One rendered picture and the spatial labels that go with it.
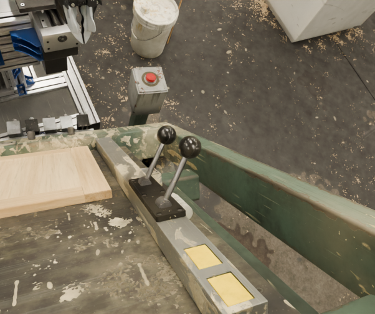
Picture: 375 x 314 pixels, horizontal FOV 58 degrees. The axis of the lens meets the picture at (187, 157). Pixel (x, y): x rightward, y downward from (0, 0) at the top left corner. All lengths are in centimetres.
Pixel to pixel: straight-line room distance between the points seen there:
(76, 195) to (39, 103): 139
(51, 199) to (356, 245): 56
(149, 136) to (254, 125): 143
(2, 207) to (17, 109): 137
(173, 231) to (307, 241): 24
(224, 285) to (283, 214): 29
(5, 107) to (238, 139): 148
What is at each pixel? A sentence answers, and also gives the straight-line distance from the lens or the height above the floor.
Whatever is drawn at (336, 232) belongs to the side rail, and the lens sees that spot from 56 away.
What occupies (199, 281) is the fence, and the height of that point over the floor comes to 162.
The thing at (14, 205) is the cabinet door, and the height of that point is 128.
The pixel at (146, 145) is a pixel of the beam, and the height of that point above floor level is 87.
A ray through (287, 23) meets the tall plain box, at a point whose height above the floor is 10.
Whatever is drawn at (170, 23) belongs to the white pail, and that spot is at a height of 37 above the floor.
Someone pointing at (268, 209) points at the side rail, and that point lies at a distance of 69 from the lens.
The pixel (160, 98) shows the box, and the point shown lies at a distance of 136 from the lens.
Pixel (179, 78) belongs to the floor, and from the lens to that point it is 257.
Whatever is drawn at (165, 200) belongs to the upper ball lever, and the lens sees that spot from 56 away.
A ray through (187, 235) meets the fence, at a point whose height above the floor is 154.
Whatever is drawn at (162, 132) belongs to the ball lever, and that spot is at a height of 144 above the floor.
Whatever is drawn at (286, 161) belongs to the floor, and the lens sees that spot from 258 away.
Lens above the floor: 201
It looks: 62 degrees down
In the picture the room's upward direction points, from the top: 35 degrees clockwise
